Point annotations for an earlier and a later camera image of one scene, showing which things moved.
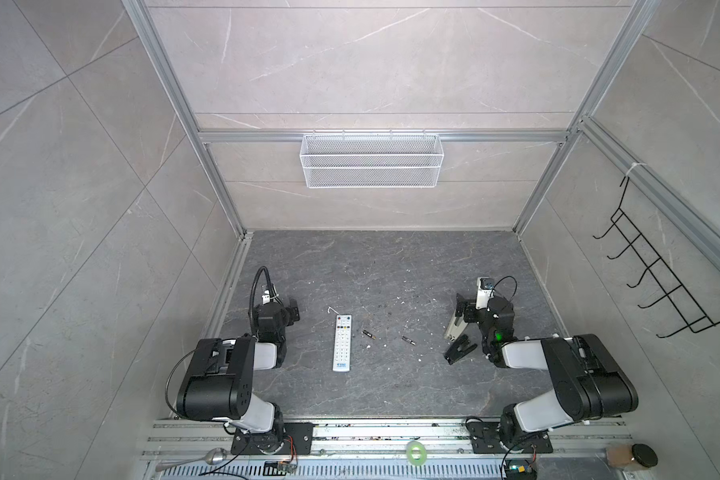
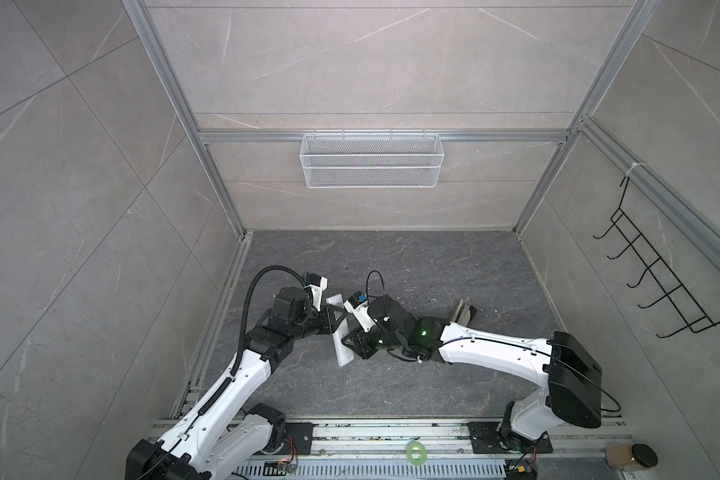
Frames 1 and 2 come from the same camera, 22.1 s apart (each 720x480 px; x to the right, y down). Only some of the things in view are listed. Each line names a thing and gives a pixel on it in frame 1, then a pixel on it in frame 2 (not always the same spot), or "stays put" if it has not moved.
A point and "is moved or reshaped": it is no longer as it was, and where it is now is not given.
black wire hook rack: [687, 310] stays put
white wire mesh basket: [372, 160] stays put
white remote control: [342, 350] is moved or reshaped
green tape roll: [409, 456] stays put
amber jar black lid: [631, 456] stays put
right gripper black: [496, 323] -> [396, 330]
